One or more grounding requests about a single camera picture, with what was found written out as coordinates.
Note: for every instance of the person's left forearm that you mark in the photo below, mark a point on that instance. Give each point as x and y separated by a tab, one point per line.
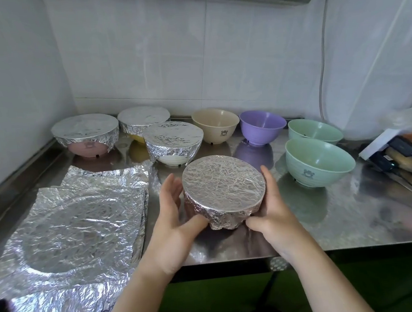
134	308

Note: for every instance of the person's right forearm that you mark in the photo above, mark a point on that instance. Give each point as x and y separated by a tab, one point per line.
326	284

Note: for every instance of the green bowl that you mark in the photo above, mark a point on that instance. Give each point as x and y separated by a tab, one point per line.
317	166
315	131

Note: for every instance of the foil-covered white bowl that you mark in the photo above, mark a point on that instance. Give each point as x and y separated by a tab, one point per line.
173	139

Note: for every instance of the purple bowl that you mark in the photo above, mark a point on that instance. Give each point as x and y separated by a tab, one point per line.
261	128

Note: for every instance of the foil-covered yellow bowl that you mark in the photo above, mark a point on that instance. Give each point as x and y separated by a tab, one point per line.
143	117

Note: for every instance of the person's right hand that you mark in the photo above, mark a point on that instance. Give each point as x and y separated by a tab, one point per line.
281	226

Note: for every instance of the white rectangular box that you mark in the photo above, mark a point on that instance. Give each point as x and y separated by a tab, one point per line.
377	145

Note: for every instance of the black power bank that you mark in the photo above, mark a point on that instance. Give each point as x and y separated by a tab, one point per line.
404	146

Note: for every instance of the white plastic sheet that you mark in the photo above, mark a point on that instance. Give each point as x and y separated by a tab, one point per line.
375	52

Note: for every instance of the person's left thumb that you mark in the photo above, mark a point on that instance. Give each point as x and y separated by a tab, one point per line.
197	226

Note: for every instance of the person's left hand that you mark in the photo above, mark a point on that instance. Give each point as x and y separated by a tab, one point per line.
167	238

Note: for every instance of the black charger device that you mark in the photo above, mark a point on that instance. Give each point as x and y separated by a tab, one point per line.
383	161

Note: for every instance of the foil-covered pink bowl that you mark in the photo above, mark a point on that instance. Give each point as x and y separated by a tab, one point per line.
86	131

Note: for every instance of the person's right thumb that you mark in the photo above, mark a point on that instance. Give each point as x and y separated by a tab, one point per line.
257	223

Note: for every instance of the crumpled aluminium foil sheet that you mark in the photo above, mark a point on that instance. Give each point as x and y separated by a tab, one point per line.
70	230
109	175

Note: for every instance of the fully foil-wrapped bowl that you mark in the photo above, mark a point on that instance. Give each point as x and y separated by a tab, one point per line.
223	185

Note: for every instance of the beige bowl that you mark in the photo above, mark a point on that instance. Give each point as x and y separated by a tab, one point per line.
218	129

